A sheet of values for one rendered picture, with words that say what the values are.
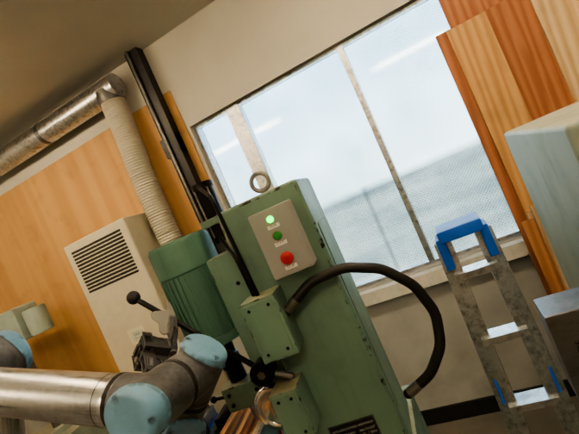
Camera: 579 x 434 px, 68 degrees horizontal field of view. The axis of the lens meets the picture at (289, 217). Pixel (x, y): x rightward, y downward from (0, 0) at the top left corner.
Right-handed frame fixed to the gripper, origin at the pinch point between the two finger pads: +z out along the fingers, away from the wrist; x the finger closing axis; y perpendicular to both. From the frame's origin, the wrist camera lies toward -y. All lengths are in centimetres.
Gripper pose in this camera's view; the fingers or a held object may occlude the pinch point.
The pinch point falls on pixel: (159, 326)
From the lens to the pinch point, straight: 119.3
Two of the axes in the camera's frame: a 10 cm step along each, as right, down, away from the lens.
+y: -8.0, -2.8, -5.4
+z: -4.2, -3.7, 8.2
